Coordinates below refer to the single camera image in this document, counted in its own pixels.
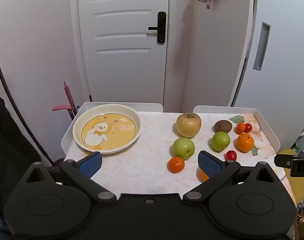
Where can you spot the white rimmed tray table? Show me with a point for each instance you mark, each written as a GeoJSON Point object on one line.
{"type": "Point", "coordinates": [67, 140]}

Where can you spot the floral table mat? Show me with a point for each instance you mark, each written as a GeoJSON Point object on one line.
{"type": "Point", "coordinates": [147, 142]}

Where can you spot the white cabinet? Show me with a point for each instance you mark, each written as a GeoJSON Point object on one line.
{"type": "Point", "coordinates": [279, 92]}

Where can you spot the dark cloth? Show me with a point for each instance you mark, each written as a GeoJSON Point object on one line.
{"type": "Point", "coordinates": [9, 140]}

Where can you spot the cream plate with cartoon print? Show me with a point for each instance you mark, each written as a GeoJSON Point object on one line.
{"type": "Point", "coordinates": [107, 130]}

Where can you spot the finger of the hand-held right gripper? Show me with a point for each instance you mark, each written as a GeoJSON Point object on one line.
{"type": "Point", "coordinates": [283, 160]}

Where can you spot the brown kiwi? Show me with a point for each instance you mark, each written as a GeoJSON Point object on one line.
{"type": "Point", "coordinates": [223, 125]}

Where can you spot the yellow stool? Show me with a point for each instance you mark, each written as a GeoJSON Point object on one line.
{"type": "Point", "coordinates": [298, 187]}

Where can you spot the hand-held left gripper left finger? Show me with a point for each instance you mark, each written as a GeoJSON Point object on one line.
{"type": "Point", "coordinates": [90, 164]}

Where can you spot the pink grip broom stick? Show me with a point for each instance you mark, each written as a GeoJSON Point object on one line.
{"type": "Point", "coordinates": [69, 97]}

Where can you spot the yellow apple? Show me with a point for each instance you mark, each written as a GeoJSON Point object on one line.
{"type": "Point", "coordinates": [188, 125]}

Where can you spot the red cherry tomato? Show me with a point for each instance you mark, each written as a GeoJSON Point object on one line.
{"type": "Point", "coordinates": [231, 155]}
{"type": "Point", "coordinates": [248, 127]}

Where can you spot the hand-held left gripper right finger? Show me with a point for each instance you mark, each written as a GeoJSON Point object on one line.
{"type": "Point", "coordinates": [208, 165]}

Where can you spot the white panel door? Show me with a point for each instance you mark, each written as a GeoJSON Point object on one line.
{"type": "Point", "coordinates": [122, 62]}

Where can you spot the green apple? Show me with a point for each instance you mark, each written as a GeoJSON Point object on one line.
{"type": "Point", "coordinates": [183, 148]}
{"type": "Point", "coordinates": [220, 141]}

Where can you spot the small orange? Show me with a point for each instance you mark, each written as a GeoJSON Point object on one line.
{"type": "Point", "coordinates": [240, 128]}

